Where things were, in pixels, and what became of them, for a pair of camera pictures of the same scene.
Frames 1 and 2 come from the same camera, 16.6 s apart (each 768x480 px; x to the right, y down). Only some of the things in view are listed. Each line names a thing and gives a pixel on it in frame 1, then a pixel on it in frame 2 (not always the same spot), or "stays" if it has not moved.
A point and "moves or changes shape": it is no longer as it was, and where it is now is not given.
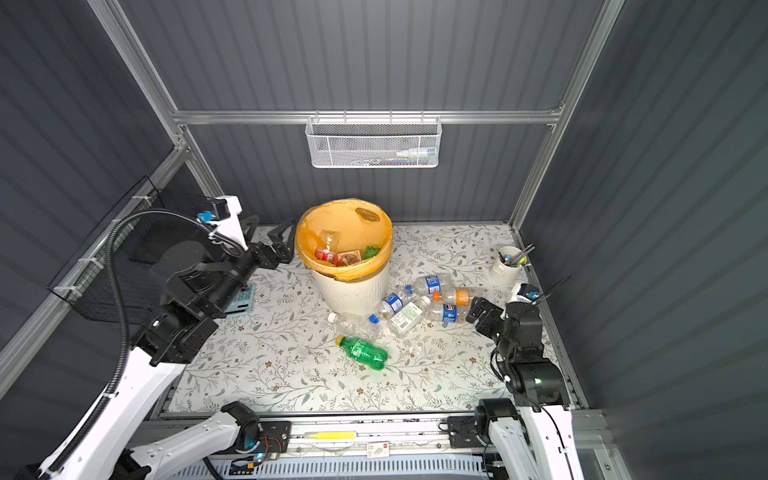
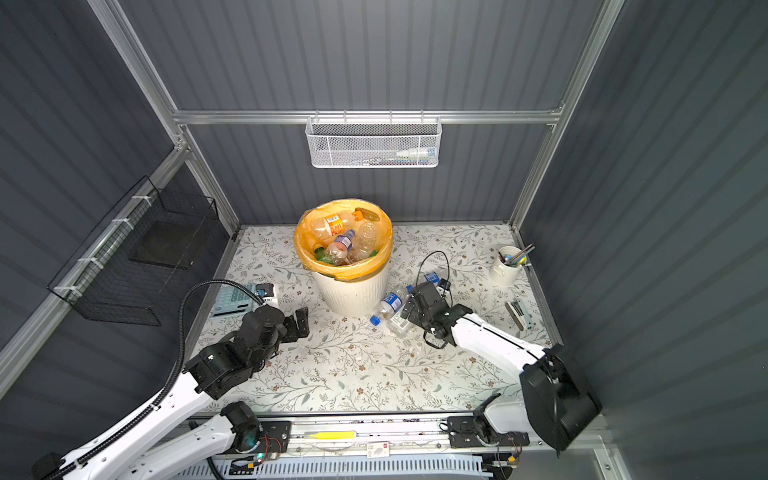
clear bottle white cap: x=357 y=325 → x=366 y=243
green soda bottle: x=370 y=252 → x=319 y=254
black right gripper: x=494 y=312 → x=414 y=314
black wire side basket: x=86 y=282 stays
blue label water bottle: x=393 y=303 stays
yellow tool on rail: x=332 y=435 stays
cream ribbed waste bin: x=353 y=298 stays
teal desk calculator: x=243 y=302 stays
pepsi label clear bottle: x=446 y=313 moves or changes shape
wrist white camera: x=226 y=209 → x=266 y=291
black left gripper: x=270 y=260 → x=293 y=333
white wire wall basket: x=373 y=141 stays
